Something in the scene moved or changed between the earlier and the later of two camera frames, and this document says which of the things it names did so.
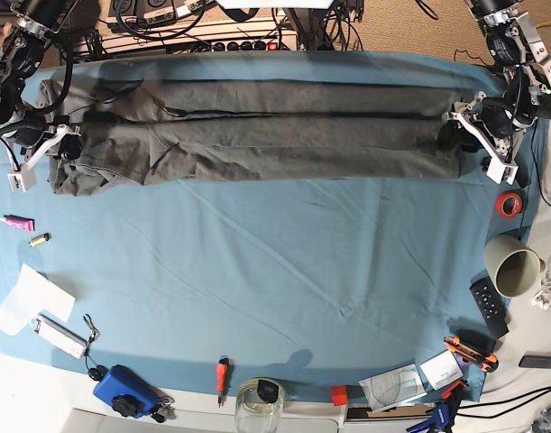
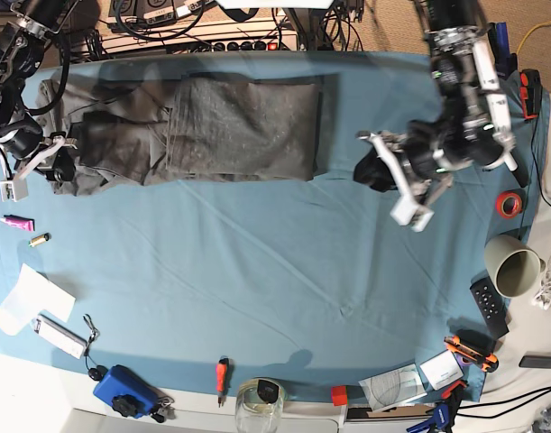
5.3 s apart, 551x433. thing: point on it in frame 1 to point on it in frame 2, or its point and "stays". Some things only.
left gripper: (497, 115) to (427, 147)
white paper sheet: (32, 292) stays
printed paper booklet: (393, 387) stays
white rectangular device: (59, 336) stays
